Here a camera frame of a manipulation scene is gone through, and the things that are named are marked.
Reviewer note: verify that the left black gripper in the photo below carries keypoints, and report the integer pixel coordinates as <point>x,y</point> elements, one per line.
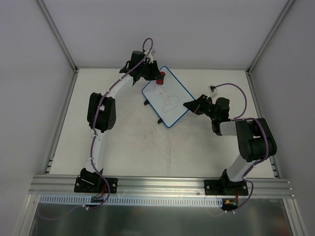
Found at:
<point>152,71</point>

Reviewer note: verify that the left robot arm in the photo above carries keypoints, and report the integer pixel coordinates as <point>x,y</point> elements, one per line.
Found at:
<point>102,115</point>

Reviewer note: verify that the right aluminium frame post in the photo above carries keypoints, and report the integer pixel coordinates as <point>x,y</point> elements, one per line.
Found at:
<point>276,25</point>

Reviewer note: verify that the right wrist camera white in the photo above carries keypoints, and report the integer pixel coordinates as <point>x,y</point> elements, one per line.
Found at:
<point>213,91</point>

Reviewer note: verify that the slotted cable duct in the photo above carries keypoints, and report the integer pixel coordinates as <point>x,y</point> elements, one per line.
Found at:
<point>133,201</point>

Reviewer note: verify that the blue framed whiteboard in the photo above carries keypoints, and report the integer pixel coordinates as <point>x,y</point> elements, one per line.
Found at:
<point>168,99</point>

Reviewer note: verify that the left aluminium frame post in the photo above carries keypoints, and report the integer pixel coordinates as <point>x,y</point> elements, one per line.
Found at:
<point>51,23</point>

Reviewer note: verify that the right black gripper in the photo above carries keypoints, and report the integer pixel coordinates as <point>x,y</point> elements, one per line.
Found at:
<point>203,106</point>

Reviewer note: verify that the aluminium mounting rail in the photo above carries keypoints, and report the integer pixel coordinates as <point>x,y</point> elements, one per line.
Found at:
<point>160,186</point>

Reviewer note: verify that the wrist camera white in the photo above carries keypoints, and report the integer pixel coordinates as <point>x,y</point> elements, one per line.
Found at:
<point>213,91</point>
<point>149,55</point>

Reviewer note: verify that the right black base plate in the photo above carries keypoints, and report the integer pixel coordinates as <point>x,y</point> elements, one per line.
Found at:
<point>216,187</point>

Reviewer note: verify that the aluminium frame post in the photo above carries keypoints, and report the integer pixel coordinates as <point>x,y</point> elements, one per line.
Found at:
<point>276,25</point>
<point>51,23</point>

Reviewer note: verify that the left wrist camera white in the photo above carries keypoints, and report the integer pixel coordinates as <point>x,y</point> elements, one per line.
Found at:
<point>149,55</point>

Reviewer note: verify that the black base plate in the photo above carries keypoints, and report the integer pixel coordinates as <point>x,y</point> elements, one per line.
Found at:
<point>95,185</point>
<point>216,187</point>

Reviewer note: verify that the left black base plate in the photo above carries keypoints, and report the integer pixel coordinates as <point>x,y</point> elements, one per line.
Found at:
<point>95,185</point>

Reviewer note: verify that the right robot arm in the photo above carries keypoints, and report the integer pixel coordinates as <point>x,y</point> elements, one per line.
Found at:
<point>254,139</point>

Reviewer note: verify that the red bone-shaped eraser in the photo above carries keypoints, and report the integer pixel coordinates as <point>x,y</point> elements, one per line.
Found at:
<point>160,78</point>

